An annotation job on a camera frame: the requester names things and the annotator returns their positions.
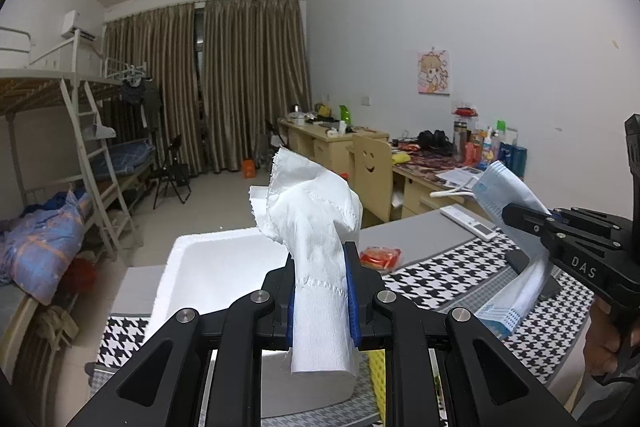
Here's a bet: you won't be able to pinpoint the black smartphone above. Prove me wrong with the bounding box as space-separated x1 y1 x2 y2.
504 249 561 301

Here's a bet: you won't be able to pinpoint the black folding chair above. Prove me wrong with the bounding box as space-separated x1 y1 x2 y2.
152 134 192 209

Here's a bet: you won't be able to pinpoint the papers on desk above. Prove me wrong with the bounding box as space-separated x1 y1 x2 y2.
436 167 484 188

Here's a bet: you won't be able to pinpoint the brown curtains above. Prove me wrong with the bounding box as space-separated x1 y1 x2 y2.
104 0 311 174

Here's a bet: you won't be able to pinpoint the white paper tissue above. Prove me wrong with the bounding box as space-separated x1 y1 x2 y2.
250 148 362 375

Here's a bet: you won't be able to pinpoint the wooden smiley chair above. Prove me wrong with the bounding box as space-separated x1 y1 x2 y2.
352 135 394 222

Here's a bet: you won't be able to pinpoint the right hand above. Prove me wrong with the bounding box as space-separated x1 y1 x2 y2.
582 298 620 376

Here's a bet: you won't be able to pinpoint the black headphones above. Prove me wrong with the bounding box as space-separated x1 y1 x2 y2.
416 130 454 156

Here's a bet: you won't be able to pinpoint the wooden desk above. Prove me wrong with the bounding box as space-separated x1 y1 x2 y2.
278 118 487 222

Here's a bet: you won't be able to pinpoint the white air conditioner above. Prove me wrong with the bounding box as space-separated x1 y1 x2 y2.
61 10 96 42

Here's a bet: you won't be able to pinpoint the green spray bottle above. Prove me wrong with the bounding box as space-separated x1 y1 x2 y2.
340 104 352 127

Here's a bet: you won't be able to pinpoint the blue box on desk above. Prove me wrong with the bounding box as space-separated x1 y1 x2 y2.
498 142 528 178

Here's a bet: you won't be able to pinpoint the blue face mask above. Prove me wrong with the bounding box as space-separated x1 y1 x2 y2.
429 159 552 338

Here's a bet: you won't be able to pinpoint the white remote control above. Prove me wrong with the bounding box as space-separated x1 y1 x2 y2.
439 206 497 242

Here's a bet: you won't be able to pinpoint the red snack packet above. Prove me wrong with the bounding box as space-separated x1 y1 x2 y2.
359 246 401 273

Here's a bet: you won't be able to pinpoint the red bag under bed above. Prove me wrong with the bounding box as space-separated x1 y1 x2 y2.
60 258 98 294

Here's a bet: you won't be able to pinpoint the orange container on floor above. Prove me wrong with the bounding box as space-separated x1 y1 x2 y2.
242 159 257 179

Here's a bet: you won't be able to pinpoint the metal bunk bed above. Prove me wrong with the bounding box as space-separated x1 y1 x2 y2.
1 27 154 390

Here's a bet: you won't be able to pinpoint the anime girl poster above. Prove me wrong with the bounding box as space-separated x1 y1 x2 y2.
418 48 451 95

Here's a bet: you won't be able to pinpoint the blue plaid quilt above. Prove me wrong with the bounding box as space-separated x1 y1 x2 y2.
1 191 92 306

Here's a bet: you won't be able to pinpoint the white foam box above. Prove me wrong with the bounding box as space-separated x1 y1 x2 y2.
145 228 357 418

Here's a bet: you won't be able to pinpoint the yellow foam net sleeve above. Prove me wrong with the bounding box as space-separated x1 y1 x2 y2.
368 350 386 425

